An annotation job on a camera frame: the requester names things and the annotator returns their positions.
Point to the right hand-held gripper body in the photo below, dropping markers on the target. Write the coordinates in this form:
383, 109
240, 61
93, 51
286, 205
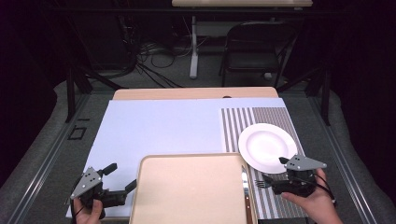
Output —
300, 183

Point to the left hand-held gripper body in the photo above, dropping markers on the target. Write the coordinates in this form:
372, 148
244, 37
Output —
88, 183

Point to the silver metal fork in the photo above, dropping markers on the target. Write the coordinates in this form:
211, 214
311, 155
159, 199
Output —
260, 184

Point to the white round plate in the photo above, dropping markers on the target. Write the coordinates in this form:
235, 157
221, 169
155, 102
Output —
264, 146

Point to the beige plastic tray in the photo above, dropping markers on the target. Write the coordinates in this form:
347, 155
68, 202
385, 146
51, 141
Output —
186, 189

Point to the person's left hand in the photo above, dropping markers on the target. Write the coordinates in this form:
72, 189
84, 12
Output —
90, 214

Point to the person's right hand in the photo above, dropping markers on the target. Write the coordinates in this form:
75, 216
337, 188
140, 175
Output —
320, 208

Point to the brown striped placemat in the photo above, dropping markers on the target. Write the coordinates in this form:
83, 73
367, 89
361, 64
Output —
274, 116

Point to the pale blue table sheet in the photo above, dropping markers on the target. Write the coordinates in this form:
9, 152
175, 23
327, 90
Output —
155, 127

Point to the black metal stand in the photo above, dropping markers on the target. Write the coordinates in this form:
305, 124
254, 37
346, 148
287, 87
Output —
325, 99
71, 93

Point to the black folding chair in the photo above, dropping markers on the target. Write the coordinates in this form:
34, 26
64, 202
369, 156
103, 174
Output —
258, 59

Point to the white-legged desk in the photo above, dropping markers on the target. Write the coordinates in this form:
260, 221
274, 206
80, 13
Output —
194, 46

